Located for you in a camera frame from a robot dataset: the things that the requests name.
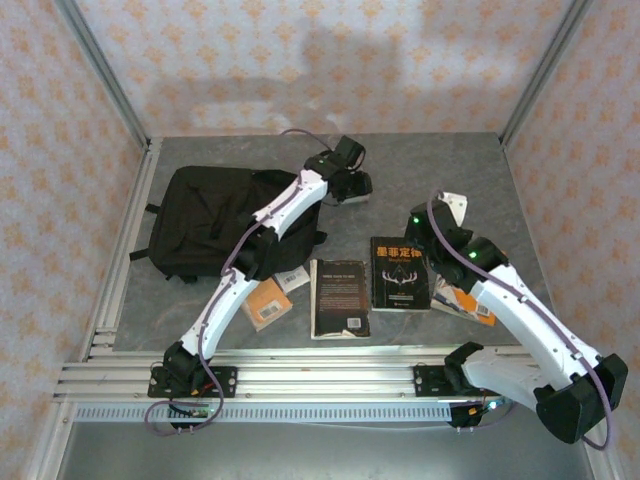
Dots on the black book with antler cover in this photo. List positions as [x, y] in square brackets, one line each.
[400, 275]

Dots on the thin white booklet with barcode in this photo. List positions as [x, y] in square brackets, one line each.
[292, 279]

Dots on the black paperback book white text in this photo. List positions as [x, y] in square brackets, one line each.
[340, 300]

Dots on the black backpack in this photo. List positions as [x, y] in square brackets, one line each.
[210, 220]

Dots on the small orange paperback book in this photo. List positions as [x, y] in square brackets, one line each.
[270, 305]

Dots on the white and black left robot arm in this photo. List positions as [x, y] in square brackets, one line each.
[220, 310]

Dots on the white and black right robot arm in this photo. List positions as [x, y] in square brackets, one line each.
[525, 320]

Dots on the orange book with colourful cover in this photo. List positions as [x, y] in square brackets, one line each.
[460, 307]

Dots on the grey metal lower shelf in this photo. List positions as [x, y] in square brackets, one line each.
[325, 450]

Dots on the small left circuit board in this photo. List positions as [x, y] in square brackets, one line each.
[200, 412]

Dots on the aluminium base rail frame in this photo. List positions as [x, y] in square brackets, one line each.
[325, 372]

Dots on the aluminium right corner post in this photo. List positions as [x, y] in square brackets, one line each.
[539, 75]

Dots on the aluminium corner post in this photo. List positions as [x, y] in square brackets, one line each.
[107, 75]
[539, 75]

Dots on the aluminium side rail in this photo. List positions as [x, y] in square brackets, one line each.
[136, 210]

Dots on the aluminium left corner post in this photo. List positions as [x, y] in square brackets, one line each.
[107, 75]

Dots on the aluminium right frame leg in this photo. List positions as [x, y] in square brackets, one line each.
[597, 460]

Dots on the aluminium frame leg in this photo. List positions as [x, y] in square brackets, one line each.
[597, 460]
[52, 440]

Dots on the aluminium left frame leg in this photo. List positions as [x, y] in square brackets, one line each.
[52, 440]

